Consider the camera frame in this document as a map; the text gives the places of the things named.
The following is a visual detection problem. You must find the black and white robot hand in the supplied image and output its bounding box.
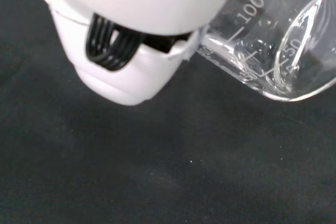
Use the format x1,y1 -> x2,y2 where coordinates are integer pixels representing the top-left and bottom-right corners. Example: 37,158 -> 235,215
35,0 -> 242,106

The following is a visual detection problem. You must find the black bench cloth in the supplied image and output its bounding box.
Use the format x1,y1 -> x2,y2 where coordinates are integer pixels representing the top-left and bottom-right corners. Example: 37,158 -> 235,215
0,0 -> 336,224

